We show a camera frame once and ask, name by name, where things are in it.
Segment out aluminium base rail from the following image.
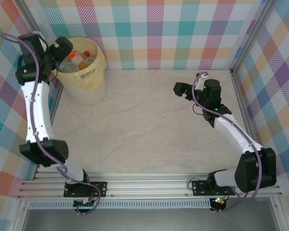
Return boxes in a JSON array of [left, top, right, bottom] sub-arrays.
[[16, 170, 284, 200]]

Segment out perforated white cable duct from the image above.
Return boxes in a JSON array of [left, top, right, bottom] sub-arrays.
[[28, 198, 212, 210]]

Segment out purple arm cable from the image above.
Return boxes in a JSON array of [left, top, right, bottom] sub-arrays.
[[192, 71, 264, 212], [0, 33, 101, 216]]

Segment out aluminium frame post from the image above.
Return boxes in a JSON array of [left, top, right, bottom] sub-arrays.
[[18, 0, 51, 46], [231, 0, 276, 73]]

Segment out cream plastic bin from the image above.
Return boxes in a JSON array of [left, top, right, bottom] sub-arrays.
[[53, 37, 106, 106]]

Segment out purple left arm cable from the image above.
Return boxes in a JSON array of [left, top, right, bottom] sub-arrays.
[[0, 33, 101, 216]]

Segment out red label cola bottle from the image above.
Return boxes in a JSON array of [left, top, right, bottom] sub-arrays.
[[83, 50, 96, 67]]

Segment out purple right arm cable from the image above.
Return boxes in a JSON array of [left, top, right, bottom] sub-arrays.
[[192, 71, 264, 212]]

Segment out orange label plastic bottle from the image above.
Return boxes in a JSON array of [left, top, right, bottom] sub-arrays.
[[66, 50, 88, 69]]

